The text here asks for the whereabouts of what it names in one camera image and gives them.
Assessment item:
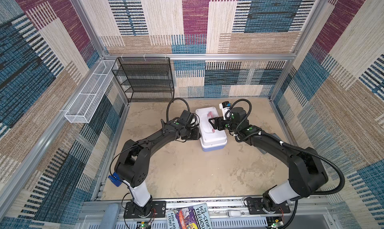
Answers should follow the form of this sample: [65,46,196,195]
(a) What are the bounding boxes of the black wire mesh shelf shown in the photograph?
[112,57,175,103]

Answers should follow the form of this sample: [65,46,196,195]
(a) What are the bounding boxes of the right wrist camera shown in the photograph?
[219,101,231,120]

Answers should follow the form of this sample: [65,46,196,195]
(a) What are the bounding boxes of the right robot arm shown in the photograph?
[208,100,346,213]

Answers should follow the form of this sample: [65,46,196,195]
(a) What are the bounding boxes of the white wire mesh basket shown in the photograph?
[65,60,115,124]

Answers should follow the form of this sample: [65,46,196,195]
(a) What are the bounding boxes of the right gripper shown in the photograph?
[208,115,239,133]

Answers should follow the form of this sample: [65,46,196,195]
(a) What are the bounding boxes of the colourful treehouse book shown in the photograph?
[166,203,213,229]

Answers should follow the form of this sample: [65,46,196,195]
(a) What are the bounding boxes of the white and blue toolbox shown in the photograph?
[195,107,228,152]

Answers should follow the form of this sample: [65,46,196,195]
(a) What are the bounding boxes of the blue tape dispenser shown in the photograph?
[108,173,123,187]

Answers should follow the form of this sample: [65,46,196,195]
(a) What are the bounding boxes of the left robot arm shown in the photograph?
[110,98,201,219]

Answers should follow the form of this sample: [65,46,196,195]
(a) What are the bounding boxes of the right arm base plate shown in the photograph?
[243,197,291,215]

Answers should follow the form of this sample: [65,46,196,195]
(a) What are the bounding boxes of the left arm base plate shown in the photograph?
[124,200,167,219]

